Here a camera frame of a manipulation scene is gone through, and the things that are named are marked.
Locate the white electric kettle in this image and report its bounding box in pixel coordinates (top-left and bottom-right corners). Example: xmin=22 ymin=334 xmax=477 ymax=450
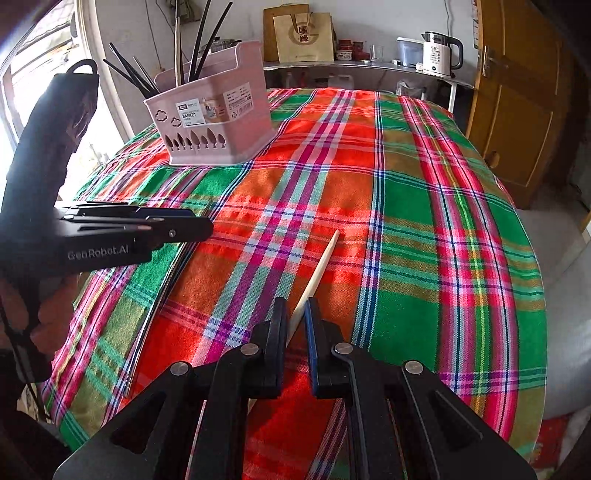
xmin=420 ymin=31 xmax=464 ymax=78

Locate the wooden door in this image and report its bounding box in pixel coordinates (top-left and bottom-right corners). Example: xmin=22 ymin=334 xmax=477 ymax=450
xmin=464 ymin=0 xmax=575 ymax=210

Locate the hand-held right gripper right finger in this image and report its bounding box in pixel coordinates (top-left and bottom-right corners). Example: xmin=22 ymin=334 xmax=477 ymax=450
xmin=305 ymin=296 xmax=532 ymax=480

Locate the red patterned mat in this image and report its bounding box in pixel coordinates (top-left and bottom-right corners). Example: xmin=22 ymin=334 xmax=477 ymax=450
xmin=538 ymin=413 xmax=591 ymax=480

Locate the stainless steel steamer pot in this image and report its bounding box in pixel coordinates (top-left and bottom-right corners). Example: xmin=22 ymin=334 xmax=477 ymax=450
xmin=205 ymin=38 xmax=243 ymax=54

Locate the person's left hand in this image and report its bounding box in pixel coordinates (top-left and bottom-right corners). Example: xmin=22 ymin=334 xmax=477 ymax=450
xmin=17 ymin=275 xmax=80 ymax=360

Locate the hanging cloth bag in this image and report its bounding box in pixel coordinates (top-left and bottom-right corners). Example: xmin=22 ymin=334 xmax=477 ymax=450
xmin=161 ymin=0 xmax=197 ymax=26

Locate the metal side table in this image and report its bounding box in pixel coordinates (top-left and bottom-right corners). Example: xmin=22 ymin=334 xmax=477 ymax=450
xmin=263 ymin=59 xmax=475 ymax=114

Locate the clear plastic water pitcher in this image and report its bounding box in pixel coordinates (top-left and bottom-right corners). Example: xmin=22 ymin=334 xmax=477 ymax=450
xmin=396 ymin=37 xmax=426 ymax=68

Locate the pink plastic utensil basket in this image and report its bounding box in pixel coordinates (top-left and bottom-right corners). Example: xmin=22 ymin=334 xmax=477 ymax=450
xmin=143 ymin=39 xmax=279 ymax=167

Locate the plaid tablecloth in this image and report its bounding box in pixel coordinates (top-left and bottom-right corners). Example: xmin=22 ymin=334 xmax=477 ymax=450
xmin=39 ymin=88 xmax=548 ymax=480

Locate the metal chopstick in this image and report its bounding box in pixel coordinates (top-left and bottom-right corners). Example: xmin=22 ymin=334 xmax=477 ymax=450
xmin=133 ymin=56 xmax=160 ymax=90
xmin=124 ymin=241 xmax=189 ymax=400
xmin=174 ymin=0 xmax=182 ymax=86

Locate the brown paper bag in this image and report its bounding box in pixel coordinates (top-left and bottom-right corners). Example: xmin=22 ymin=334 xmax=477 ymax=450
xmin=272 ymin=11 xmax=334 ymax=63

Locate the wooden chopstick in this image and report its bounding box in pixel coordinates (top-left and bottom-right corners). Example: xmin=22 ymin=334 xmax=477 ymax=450
xmin=246 ymin=230 xmax=341 ymax=418

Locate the window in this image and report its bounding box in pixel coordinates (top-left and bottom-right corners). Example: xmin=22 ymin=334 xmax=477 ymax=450
xmin=0 ymin=0 xmax=134 ymax=208

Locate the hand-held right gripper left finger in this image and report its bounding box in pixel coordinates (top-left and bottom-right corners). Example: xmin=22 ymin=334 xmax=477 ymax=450
xmin=52 ymin=296 xmax=289 ymax=480

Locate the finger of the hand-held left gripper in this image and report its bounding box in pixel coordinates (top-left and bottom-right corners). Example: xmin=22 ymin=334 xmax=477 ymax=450
xmin=65 ymin=201 xmax=195 ymax=221
xmin=76 ymin=216 xmax=214 ymax=252

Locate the crumpled plastic bag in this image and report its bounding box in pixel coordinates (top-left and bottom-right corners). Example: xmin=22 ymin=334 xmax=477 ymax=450
xmin=397 ymin=80 xmax=428 ymax=100

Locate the black chopstick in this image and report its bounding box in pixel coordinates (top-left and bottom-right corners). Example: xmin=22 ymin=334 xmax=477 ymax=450
xmin=196 ymin=2 xmax=234 ymax=80
xmin=102 ymin=58 xmax=152 ymax=93
xmin=187 ymin=0 xmax=213 ymax=84
xmin=109 ymin=42 xmax=160 ymax=93

